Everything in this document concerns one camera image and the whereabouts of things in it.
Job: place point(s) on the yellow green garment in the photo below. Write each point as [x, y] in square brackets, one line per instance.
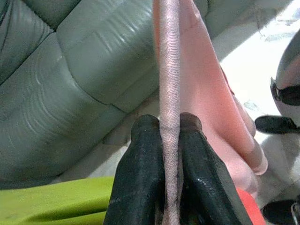
[47, 204]

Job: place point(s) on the pink garment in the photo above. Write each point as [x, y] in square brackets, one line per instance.
[206, 93]

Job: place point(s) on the orange red cloth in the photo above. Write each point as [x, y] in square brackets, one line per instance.
[248, 208]

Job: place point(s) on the grey leather sofa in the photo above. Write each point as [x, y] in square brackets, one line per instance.
[70, 82]

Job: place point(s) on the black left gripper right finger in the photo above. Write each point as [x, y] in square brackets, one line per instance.
[204, 187]

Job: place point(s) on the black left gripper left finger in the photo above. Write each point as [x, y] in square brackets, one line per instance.
[138, 175]

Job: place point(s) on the pink clothes hanger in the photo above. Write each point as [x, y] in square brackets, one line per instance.
[170, 70]

